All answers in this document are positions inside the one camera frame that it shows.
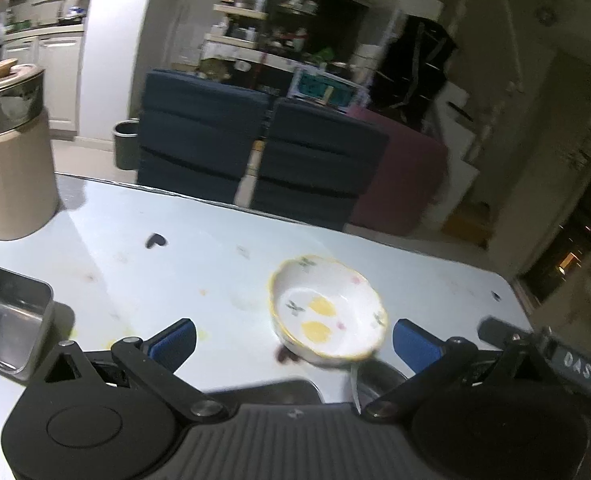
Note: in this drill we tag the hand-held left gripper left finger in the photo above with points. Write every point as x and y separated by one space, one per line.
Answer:
175 344

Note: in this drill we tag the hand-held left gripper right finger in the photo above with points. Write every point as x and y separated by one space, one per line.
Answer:
416 347

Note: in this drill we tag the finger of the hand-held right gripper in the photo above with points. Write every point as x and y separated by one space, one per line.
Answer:
500 331

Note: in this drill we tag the round steel bowl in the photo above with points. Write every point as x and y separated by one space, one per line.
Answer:
383 374

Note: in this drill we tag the floral yellow-rimmed bowl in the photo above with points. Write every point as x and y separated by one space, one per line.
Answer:
325 310

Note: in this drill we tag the maroon chair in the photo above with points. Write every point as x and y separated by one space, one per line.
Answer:
400 180

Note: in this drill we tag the small rectangular steel container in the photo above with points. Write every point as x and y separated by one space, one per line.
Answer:
7 320

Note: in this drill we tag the grey trash bin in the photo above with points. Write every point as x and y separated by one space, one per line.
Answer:
125 142

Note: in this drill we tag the navy blue chair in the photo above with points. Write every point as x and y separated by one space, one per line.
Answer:
200 135
315 165

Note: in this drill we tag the beige canister with steel lid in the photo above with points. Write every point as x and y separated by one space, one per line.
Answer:
12 160

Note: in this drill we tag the teal licence plate sign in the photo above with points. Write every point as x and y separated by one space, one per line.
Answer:
323 89

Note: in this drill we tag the black vest with white trim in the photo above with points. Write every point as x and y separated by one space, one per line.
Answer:
418 60

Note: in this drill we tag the white kitchen cabinet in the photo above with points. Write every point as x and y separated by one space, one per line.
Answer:
50 80

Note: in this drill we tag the cream shelf rack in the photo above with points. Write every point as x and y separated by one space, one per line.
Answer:
235 30

